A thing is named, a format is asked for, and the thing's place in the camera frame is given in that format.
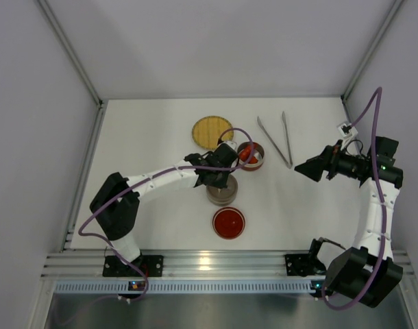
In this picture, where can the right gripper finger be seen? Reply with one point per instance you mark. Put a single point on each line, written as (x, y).
(312, 169)
(324, 158)

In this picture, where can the steel bowl beige rim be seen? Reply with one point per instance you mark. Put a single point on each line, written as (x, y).
(222, 198)

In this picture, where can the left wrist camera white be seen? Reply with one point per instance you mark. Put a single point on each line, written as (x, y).
(231, 144)

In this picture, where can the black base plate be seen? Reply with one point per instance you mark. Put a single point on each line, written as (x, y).
(149, 265)
(303, 265)

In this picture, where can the beige round lid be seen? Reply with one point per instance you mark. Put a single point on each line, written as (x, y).
(226, 192)

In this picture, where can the red round lid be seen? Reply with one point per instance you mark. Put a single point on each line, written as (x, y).
(228, 223)

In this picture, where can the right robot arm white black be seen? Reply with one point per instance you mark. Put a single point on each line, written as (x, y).
(367, 267)

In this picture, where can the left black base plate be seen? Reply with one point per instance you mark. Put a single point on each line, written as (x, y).
(149, 265)

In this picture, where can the round bamboo tray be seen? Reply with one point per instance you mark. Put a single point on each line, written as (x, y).
(207, 131)

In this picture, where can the aluminium mounting rail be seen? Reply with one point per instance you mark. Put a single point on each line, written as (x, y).
(185, 272)

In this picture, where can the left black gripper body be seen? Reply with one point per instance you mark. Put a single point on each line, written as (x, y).
(216, 179)

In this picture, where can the metal tongs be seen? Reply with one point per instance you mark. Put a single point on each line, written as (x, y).
(286, 153)

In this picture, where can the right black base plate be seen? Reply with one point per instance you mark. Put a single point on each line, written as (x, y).
(303, 265)

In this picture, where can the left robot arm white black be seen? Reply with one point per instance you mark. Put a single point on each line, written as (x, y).
(115, 206)

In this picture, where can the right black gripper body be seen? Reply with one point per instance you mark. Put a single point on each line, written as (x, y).
(329, 163)

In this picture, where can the steel bowl red rim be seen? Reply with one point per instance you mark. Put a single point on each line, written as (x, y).
(257, 151)

